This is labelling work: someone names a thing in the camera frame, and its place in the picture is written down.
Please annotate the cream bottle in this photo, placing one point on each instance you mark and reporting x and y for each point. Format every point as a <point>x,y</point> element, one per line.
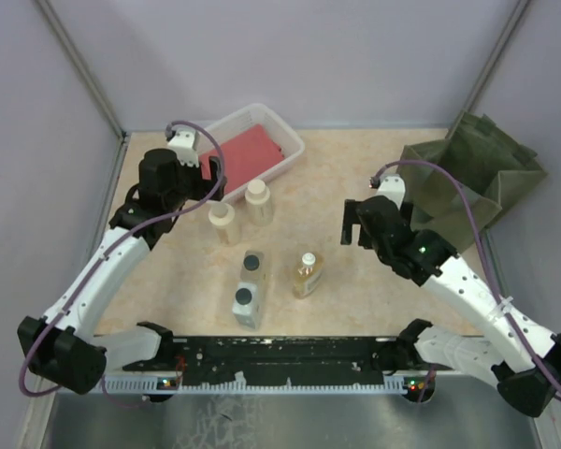
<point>223,218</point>
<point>259,203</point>

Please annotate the right aluminium frame post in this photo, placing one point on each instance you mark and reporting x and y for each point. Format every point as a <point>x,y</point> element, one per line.
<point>505,37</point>

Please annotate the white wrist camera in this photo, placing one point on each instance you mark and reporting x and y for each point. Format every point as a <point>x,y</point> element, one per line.
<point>183,141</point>
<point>391,186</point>

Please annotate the olive green canvas bag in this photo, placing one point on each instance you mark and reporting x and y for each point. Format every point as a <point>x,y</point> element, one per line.
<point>494,170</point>

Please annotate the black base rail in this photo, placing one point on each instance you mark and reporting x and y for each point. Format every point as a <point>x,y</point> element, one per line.
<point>277,361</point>

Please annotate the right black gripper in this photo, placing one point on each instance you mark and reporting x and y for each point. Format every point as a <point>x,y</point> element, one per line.
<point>351,218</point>

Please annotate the white plastic basket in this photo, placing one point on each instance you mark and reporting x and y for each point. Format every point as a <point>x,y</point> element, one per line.
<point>292,145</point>

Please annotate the clear square bottle front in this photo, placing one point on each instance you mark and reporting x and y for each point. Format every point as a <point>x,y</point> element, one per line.
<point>248,303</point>

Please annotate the amber liquid bottle white cap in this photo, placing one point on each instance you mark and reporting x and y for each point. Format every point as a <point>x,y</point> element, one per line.
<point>308,273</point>

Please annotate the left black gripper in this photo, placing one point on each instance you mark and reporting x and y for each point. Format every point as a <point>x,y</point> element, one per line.
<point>196,173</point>

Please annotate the left aluminium frame post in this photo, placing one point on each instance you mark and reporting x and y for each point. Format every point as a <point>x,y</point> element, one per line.
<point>80,66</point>

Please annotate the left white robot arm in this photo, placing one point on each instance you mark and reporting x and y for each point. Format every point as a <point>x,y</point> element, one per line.
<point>60,346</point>

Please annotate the clear square bottle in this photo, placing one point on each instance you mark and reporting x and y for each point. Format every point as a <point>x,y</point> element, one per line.
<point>248,303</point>
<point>254,267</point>

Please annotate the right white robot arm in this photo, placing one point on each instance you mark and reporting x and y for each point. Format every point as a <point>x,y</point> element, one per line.
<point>518,357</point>

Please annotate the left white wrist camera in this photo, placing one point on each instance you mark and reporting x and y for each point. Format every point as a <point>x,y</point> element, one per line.
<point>183,141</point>

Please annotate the clear square bottle rear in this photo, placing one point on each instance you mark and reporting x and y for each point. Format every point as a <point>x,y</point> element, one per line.
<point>254,267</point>

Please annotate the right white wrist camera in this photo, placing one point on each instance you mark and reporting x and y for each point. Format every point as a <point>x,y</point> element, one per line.
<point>391,186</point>

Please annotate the aluminium frame post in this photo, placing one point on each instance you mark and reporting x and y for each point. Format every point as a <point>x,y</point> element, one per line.
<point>80,66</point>
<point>505,37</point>

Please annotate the red cloth in basket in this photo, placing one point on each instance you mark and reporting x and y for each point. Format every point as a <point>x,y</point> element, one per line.
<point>249,155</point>

